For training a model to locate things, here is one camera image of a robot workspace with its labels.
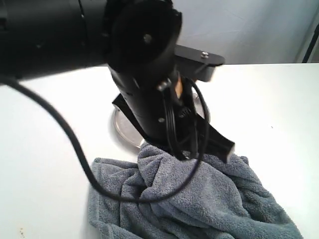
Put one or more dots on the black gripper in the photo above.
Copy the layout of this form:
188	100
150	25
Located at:
151	76

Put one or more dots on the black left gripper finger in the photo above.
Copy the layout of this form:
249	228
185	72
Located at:
219	146

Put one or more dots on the grey-blue fluffy towel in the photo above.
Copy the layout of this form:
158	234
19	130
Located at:
223	201

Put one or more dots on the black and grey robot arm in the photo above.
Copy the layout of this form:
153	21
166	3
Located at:
137	40

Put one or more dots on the round stainless steel plate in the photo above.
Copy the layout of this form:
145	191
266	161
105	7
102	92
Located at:
132	136

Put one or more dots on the blue-grey backdrop cloth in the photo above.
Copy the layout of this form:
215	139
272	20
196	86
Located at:
248	31

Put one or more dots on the black stand pole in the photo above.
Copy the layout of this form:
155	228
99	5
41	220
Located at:
311	39

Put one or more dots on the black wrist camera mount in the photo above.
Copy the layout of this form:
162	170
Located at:
196	64

